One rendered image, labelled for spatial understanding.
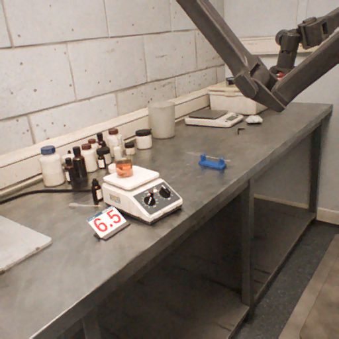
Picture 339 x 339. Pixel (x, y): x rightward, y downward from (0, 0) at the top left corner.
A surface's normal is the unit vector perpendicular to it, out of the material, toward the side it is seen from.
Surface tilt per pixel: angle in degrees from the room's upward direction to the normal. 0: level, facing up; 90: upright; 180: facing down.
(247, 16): 90
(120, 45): 90
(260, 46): 90
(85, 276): 0
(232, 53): 105
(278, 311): 0
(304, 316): 0
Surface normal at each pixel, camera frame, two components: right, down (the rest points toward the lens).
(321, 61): -0.54, 0.57
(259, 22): -0.60, 0.33
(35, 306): -0.08, -0.93
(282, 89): -0.42, 0.47
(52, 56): 0.80, 0.15
